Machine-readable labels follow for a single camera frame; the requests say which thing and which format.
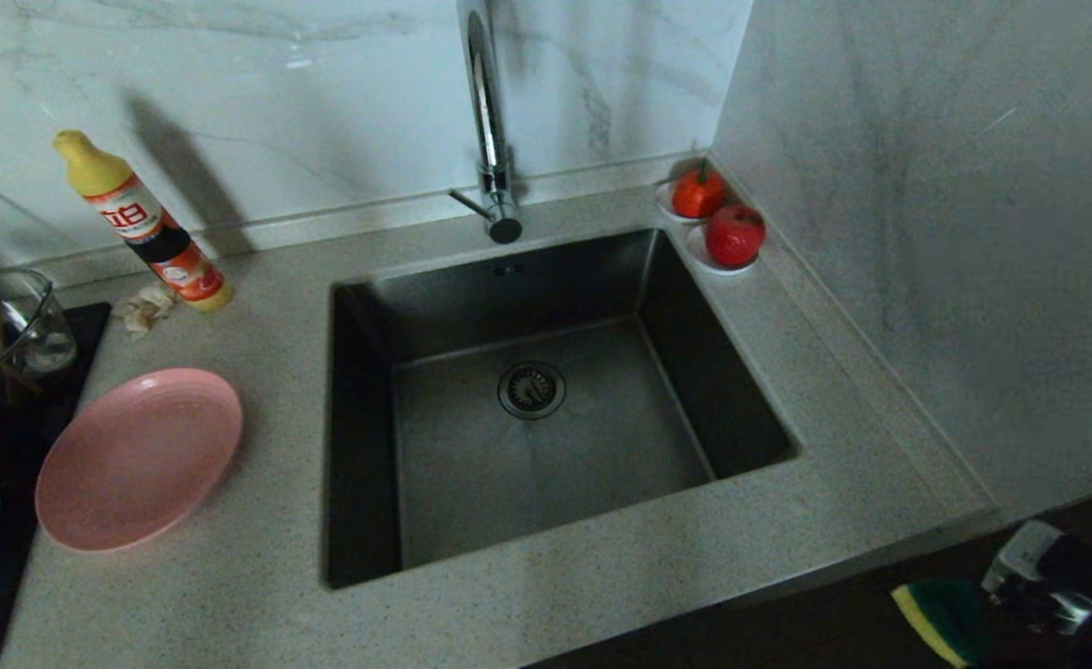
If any green and yellow sponge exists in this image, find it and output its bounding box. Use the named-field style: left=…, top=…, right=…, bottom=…
left=889, top=579, right=997, bottom=669

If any crumpled beige tissue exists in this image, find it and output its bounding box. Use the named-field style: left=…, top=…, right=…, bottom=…
left=113, top=283, right=177, bottom=342

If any stainless steel sink basin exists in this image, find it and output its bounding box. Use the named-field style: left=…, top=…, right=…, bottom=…
left=322, top=228, right=800, bottom=591

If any orange-red tomato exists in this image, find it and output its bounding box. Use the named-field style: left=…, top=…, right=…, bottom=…
left=671, top=160, right=728, bottom=221

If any round metal drain strainer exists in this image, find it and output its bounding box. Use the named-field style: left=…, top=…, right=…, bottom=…
left=497, top=361, right=566, bottom=420

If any red apple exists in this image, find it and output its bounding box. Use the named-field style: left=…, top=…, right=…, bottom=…
left=704, top=204, right=766, bottom=269

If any pink plate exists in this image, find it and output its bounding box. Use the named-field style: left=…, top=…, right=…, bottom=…
left=34, top=368, right=244, bottom=554

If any chrome faucet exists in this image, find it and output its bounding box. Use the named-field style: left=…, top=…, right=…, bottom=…
left=448, top=0, right=523, bottom=245

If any clear glass measuring cup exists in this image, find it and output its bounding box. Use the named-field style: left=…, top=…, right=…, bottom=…
left=0, top=269, right=78, bottom=391

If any orange detergent bottle yellow cap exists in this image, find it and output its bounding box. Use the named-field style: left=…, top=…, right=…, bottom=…
left=53, top=130, right=234, bottom=314

